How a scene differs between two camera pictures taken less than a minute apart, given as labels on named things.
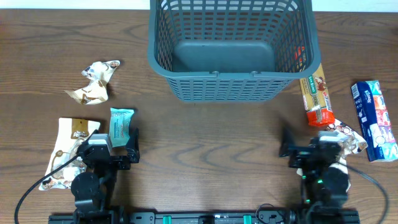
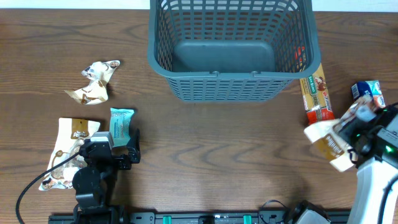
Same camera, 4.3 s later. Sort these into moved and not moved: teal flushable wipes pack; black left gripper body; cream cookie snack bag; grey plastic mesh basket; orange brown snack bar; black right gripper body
Moved: cream cookie snack bag; black right gripper body
Not moved: orange brown snack bar; grey plastic mesh basket; teal flushable wipes pack; black left gripper body
